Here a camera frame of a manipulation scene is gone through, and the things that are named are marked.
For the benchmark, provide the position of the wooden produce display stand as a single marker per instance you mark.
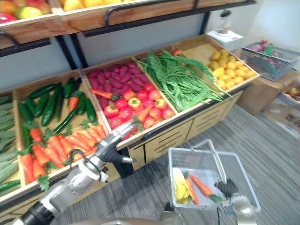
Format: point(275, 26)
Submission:
point(168, 138)

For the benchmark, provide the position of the grey robot torso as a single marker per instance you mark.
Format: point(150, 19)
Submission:
point(117, 221)

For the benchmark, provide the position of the green red mango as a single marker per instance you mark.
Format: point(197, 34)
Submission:
point(28, 11)

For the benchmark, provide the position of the orange fruit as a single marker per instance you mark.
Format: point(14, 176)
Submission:
point(7, 7)

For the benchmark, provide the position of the green long bean pile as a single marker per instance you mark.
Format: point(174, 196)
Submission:
point(182, 82)

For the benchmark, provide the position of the white appliance box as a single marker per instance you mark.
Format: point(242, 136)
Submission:
point(226, 39)

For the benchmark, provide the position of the yellow potato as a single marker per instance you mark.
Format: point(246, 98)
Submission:
point(219, 72)
point(230, 83)
point(239, 63)
point(221, 83)
point(215, 56)
point(232, 58)
point(223, 52)
point(250, 74)
point(222, 61)
point(245, 68)
point(226, 77)
point(230, 73)
point(240, 73)
point(238, 80)
point(213, 65)
point(230, 65)

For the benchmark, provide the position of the yellowish red tomato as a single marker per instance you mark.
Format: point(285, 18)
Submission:
point(134, 103)

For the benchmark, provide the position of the purple sweet potato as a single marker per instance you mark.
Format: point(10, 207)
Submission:
point(140, 78)
point(100, 87)
point(116, 68)
point(114, 83)
point(107, 75)
point(116, 76)
point(93, 75)
point(103, 102)
point(116, 91)
point(124, 89)
point(125, 77)
point(134, 71)
point(135, 87)
point(101, 79)
point(123, 71)
point(93, 83)
point(107, 87)
point(131, 65)

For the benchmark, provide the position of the red fruit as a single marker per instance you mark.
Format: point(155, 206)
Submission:
point(7, 18)

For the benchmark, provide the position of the yellow corn cob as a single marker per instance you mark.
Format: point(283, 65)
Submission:
point(180, 187)

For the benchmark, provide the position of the blender with black lid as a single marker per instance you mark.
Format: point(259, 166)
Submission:
point(225, 21)

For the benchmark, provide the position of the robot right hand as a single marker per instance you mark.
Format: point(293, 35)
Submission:
point(227, 186)

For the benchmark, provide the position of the brown cardboard box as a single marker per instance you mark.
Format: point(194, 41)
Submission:
point(262, 93)

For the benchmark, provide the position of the small orange carrot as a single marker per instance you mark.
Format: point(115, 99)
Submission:
point(191, 189)

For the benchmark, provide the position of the green ridged gourd pile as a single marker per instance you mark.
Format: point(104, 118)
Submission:
point(7, 140)

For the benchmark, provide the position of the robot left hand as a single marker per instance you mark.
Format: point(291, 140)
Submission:
point(105, 147)

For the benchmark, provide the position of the yellow fruit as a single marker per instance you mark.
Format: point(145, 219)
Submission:
point(73, 4)
point(93, 2)

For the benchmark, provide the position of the red apple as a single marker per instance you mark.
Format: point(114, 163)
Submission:
point(38, 4)

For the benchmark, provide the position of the large orange carrot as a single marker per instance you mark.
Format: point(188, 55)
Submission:
point(202, 186)

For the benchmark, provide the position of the robot left arm silver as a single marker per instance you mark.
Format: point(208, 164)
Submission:
point(63, 187)

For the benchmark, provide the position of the green cucumber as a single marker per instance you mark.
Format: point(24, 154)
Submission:
point(90, 111)
point(27, 136)
point(30, 104)
point(50, 107)
point(42, 91)
point(69, 86)
point(82, 103)
point(66, 119)
point(41, 104)
point(24, 112)
point(9, 185)

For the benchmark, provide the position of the wooden fruit shelf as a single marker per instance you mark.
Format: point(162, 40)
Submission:
point(70, 23)

